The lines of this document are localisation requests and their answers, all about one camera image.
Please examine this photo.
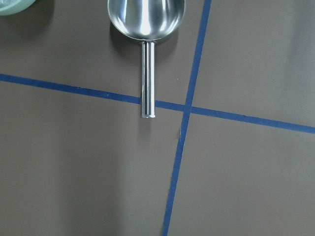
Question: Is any steel ice scoop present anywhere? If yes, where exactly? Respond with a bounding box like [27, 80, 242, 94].
[107, 0, 186, 118]

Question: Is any green bowl of ice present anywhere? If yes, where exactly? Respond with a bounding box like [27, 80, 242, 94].
[0, 0, 35, 16]

